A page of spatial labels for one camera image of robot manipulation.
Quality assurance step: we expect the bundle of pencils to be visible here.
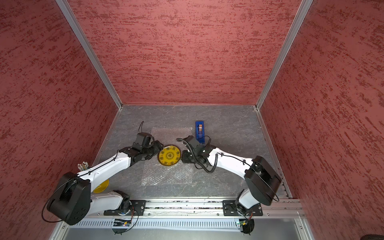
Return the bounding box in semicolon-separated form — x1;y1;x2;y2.
78;162;90;172

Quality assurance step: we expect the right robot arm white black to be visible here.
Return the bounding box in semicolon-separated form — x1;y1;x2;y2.
177;136;282;216

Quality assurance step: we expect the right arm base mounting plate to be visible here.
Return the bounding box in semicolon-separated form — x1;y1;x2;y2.
222;200;263;217

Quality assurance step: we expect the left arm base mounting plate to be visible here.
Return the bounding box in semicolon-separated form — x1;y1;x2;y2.
104;200;147;217

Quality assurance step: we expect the clear bubble wrap sheet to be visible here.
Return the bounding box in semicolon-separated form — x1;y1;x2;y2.
141;127;194;186

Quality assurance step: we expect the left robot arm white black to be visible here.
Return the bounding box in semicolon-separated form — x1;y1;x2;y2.
43;141;164;225

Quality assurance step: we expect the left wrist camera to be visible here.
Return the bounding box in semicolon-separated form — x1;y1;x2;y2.
132;132;153;151

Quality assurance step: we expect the blue tape dispenser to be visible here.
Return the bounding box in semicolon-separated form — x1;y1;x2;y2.
195;121;205;144

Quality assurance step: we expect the white perforated cable duct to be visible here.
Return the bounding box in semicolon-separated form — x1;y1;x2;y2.
71;218;243;232

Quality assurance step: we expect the yellow pencil cup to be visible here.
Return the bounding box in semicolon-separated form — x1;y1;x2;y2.
93;180;110;194

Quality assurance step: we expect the yellow patterned dinner plate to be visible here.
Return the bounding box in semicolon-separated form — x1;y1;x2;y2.
158;145;182;166

